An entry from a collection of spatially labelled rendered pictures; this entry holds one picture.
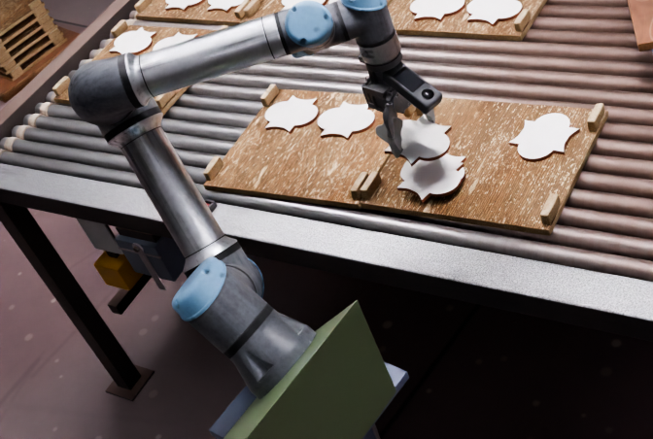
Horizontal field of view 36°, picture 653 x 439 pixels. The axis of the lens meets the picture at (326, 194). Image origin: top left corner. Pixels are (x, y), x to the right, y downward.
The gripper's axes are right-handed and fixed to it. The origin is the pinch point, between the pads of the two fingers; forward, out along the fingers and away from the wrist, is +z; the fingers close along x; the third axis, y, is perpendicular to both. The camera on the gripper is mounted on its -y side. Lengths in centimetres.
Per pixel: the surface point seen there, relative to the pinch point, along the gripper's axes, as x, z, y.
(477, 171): -6.0, 10.7, -7.6
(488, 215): 3.0, 10.8, -17.5
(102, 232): 43, 23, 77
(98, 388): 58, 103, 126
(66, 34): -64, 94, 331
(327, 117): -4.8, 9.3, 35.7
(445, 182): 1.6, 7.8, -6.3
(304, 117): -2.4, 9.3, 41.4
